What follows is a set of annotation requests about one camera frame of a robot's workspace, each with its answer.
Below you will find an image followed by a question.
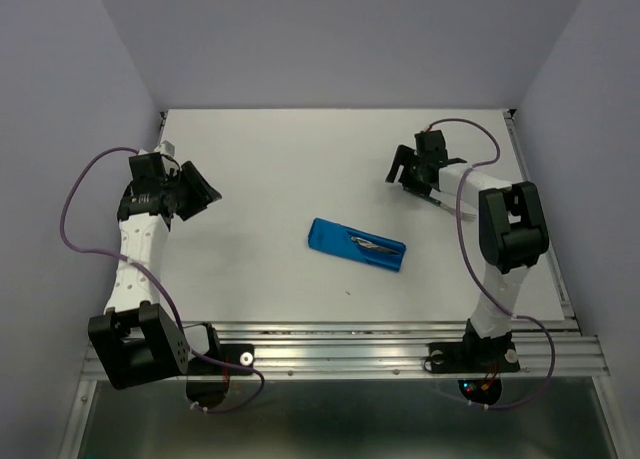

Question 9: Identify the blue cloth napkin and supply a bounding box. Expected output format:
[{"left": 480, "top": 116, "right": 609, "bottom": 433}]
[{"left": 307, "top": 218, "right": 407, "bottom": 272}]

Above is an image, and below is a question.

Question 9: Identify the aluminium rail frame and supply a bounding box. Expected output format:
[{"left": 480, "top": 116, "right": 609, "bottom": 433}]
[{"left": 77, "top": 109, "right": 619, "bottom": 458}]

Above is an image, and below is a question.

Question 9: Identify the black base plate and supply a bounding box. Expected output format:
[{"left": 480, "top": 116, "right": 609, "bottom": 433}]
[
  {"left": 187, "top": 343, "right": 255, "bottom": 378},
  {"left": 425, "top": 342, "right": 520, "bottom": 375}
]

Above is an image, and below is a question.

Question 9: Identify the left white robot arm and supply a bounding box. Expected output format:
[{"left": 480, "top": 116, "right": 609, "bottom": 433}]
[{"left": 88, "top": 145, "right": 223, "bottom": 390}]

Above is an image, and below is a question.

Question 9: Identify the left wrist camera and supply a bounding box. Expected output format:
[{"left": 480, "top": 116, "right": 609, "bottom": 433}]
[{"left": 154, "top": 140, "right": 175, "bottom": 157}]

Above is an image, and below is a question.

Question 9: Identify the silver metal fork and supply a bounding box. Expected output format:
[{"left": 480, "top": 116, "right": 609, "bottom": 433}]
[{"left": 403, "top": 187, "right": 477, "bottom": 222}]

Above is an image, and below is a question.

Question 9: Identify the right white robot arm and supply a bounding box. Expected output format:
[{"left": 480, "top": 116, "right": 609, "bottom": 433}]
[{"left": 386, "top": 130, "right": 550, "bottom": 369}]

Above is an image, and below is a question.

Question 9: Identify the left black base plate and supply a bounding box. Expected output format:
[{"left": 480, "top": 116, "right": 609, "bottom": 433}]
[{"left": 187, "top": 343, "right": 255, "bottom": 378}]

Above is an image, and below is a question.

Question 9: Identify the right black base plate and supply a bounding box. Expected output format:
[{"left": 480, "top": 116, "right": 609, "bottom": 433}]
[{"left": 425, "top": 342, "right": 520, "bottom": 375}]

